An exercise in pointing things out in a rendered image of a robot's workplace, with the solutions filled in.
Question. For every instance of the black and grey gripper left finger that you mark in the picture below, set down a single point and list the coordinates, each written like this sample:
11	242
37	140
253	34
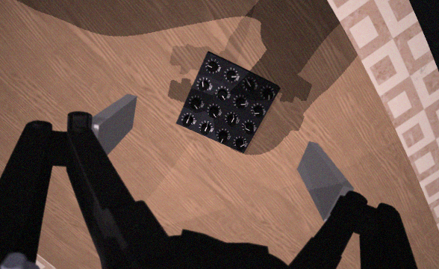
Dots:
120	227

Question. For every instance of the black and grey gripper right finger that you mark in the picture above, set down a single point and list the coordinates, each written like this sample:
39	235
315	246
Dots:
384	243

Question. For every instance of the black knob box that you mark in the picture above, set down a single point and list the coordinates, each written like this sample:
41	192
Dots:
226	103

